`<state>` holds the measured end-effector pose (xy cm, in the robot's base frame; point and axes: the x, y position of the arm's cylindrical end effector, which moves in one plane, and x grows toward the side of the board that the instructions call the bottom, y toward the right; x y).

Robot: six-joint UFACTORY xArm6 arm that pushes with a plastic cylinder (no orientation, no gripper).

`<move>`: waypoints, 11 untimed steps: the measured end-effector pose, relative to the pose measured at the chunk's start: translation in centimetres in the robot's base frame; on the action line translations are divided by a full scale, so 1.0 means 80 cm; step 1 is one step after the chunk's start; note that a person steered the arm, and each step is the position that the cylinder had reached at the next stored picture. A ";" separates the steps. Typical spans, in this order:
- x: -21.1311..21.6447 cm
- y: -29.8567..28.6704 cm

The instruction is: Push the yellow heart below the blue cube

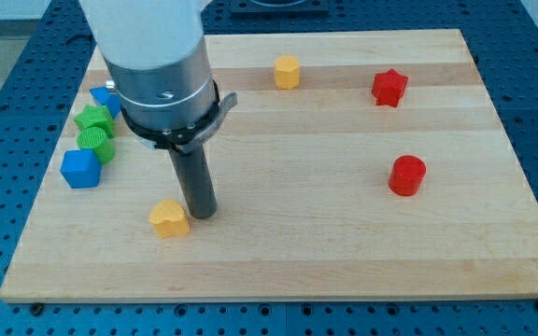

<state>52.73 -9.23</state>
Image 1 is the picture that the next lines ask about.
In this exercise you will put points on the red cylinder block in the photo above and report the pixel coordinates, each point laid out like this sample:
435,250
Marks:
406,175

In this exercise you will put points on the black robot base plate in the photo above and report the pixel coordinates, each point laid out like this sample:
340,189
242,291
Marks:
279,7

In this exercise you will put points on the red star block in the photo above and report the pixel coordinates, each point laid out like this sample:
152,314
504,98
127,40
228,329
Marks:
389,87

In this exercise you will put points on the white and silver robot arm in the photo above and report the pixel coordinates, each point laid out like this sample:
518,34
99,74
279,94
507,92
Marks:
156,55

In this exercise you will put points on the light wooden board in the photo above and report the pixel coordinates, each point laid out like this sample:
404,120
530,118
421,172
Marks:
305,212

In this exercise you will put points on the black clamp ring with lever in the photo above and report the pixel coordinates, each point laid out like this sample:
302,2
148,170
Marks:
183,126

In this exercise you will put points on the blue angular block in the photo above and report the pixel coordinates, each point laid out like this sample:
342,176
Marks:
102,96

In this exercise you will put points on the green star block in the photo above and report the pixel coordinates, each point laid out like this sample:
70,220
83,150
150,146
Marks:
95,116

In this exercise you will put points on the green cylinder block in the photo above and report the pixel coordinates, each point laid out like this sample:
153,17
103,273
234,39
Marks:
96,139

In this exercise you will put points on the yellow heart block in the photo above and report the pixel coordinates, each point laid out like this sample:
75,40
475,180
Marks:
169,219

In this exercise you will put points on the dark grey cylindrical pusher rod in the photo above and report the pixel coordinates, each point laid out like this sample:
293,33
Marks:
195,182

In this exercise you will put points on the blue cube block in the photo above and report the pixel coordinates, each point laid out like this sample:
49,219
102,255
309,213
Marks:
81,169

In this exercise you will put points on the yellow hexagon block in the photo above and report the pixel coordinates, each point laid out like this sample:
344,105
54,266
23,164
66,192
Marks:
287,72

